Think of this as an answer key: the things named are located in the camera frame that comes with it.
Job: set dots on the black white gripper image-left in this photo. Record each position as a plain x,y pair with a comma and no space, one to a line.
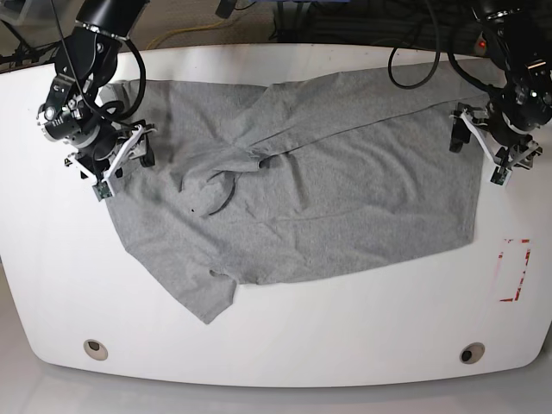
102,146

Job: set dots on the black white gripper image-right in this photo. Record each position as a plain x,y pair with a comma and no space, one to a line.
503,127

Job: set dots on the grey T-shirt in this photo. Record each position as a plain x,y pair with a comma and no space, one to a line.
294,182

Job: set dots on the red tape marking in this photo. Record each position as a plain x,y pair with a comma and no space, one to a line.
511,269

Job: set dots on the left table grommet hole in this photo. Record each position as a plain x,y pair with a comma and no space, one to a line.
95,350

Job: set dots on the table grommet hole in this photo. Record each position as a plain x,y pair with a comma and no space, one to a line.
472,353
95,350

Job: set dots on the right table grommet hole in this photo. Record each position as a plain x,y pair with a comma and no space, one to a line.
472,353

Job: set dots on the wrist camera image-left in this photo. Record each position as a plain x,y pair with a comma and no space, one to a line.
104,189

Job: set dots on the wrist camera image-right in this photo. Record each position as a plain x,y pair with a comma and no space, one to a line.
500,176

